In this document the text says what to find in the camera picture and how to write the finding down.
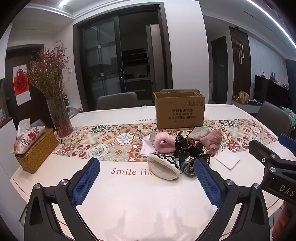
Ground blue curtain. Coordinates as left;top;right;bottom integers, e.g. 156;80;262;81
285;59;296;112

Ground cluttered shoe rack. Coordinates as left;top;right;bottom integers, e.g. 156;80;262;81
63;94;80;117

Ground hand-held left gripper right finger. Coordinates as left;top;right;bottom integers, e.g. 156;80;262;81
193;158;270;241

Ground pink knit cloth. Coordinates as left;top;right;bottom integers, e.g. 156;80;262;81
200;128;223;154

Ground black floral cloth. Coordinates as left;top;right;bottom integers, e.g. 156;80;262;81
175;130;210;163

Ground white zigzag-edged cloth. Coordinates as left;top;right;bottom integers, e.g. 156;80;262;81
141;137;158;155

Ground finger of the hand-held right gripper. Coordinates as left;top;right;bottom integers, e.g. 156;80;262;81
248;140;290;173
279;134;296;149

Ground grey patterned pouch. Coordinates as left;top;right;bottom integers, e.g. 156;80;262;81
188;127;210;140

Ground grey dining chair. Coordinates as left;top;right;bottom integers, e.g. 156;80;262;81
160;89;200;94
255;101;292;137
96;92;138;111

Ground colourful tile-pattern table runner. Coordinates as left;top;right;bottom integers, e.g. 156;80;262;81
52;119;278;163

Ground brown cardboard box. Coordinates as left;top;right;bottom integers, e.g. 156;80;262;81
153;91;206;129

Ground white television cabinet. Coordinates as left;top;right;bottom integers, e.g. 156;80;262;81
231;98;264;113

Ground white square cloth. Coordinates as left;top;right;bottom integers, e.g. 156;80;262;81
215;152;241;170

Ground red wall calendar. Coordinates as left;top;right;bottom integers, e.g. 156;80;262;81
13;65;31;106

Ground grey refrigerator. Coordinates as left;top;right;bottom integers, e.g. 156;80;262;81
146;24;165;98

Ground pile of colourful clothes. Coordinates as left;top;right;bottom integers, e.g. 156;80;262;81
281;105;296;127

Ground dried pink flowers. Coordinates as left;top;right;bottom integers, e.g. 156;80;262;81
26;41;70;100

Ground dark floral pouch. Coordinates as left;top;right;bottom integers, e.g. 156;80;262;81
179;155;211;178

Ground yellow woven tissue box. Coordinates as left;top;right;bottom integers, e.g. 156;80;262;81
15;128;59;174

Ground white black patterned pouch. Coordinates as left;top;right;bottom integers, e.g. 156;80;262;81
147;153;181;181

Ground dark sliding glass door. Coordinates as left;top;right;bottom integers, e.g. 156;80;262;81
73;5;173;112

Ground pink fuzzy scrunchie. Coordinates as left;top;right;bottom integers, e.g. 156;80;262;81
154;133;176;153

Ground floral tissue pack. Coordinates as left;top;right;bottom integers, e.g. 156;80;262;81
10;118;47;154

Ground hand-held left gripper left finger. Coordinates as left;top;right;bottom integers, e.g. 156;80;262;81
24;158;101;241

